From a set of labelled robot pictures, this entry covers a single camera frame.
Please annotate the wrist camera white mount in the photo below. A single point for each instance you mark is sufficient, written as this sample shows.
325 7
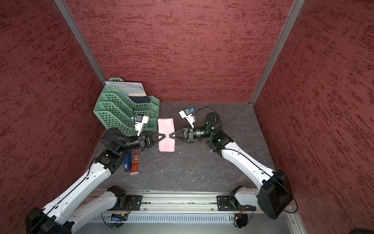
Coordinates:
140 122
188 114

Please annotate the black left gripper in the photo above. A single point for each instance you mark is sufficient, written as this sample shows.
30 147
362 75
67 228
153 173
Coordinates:
142 142

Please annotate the blue pen box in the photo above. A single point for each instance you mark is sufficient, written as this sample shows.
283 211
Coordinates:
127 162

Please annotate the white papers in organizer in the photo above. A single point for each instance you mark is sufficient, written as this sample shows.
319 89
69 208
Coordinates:
133 89

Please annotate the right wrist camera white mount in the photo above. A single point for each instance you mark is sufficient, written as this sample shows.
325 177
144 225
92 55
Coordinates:
188 114

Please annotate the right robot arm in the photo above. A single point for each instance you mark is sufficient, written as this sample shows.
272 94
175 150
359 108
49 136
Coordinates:
273 193

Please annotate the corner aluminium post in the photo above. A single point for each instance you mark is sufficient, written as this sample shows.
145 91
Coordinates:
74 27
285 31

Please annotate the left corner aluminium post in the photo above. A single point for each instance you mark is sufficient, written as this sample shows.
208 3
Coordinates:
74 27

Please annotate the aluminium front rail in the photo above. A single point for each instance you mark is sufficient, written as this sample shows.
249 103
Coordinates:
191 202

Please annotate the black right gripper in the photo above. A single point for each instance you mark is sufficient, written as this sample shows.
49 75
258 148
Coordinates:
190 137

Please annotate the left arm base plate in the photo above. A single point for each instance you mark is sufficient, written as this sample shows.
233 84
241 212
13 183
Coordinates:
128 203

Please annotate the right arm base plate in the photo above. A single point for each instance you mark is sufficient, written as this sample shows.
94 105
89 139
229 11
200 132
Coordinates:
229 203

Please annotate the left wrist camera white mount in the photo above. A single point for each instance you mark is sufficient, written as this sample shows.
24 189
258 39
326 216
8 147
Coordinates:
140 122

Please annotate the red pencil box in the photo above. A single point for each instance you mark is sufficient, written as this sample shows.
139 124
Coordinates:
135 161

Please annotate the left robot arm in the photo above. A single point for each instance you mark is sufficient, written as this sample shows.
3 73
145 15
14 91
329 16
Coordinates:
64 215

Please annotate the right corner aluminium post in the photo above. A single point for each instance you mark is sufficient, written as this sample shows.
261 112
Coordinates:
285 31

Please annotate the perforated metal vent strip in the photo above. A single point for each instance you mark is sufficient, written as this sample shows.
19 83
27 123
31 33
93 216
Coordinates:
217 218

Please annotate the dark blue book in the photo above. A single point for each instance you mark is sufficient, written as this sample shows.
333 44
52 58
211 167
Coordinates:
144 99

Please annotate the green plastic file organizer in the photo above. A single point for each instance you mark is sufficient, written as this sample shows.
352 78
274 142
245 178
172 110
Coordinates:
115 109

